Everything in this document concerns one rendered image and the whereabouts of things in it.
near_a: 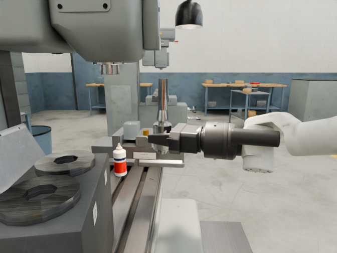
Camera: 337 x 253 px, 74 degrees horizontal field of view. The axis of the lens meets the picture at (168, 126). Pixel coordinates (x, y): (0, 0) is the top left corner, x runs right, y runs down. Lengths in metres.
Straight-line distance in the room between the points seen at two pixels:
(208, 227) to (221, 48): 6.61
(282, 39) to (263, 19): 0.81
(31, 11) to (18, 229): 0.40
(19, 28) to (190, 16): 0.37
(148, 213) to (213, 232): 0.34
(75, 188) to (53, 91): 7.88
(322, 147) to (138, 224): 0.40
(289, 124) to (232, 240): 0.48
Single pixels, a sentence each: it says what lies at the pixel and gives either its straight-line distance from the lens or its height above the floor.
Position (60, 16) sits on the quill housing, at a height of 1.40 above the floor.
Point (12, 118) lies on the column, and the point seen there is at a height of 1.14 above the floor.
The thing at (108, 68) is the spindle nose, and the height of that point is 1.30.
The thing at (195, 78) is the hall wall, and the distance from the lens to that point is 7.09.
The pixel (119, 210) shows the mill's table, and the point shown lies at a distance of 0.61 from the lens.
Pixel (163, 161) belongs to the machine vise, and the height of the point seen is 0.97.
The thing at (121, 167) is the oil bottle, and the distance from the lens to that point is 0.75.
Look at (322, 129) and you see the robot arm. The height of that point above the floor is 1.19.
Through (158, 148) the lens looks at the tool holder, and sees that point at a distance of 0.56.
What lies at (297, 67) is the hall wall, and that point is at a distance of 7.93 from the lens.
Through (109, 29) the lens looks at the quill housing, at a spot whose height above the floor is 1.37.
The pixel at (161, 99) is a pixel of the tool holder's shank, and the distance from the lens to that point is 0.54.
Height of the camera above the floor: 1.29
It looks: 14 degrees down
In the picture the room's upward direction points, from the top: straight up
